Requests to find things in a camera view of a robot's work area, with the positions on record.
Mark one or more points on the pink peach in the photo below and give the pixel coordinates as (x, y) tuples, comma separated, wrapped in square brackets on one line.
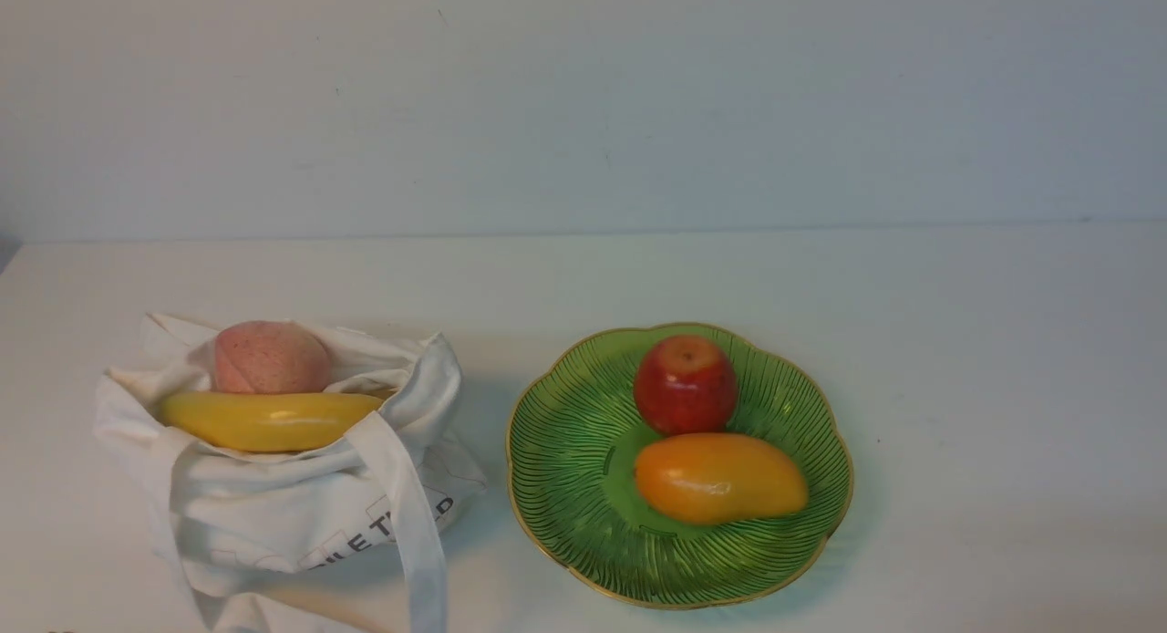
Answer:
[(270, 357)]

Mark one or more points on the white cloth tote bag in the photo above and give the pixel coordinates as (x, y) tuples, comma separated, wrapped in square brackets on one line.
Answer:
[(398, 476)]

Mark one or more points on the red apple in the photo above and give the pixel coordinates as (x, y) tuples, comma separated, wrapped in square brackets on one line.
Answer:
[(685, 384)]

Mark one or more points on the green glass plate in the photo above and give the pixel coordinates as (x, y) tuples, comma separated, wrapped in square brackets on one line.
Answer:
[(572, 440)]

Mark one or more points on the orange mango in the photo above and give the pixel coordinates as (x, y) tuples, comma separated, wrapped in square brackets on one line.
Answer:
[(709, 479)]

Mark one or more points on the yellow banana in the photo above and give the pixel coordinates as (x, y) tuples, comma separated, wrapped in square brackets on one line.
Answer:
[(267, 424)]

